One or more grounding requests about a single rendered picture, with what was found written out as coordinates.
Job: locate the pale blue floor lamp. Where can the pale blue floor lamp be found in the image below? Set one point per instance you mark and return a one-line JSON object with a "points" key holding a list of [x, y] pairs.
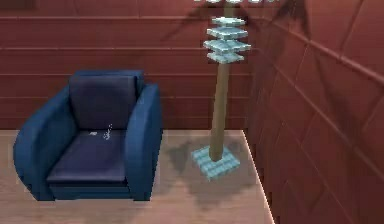
{"points": [[220, 110]]}

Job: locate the blue armchair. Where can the blue armchair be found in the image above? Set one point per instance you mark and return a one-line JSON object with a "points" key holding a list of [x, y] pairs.
{"points": [[100, 100]]}

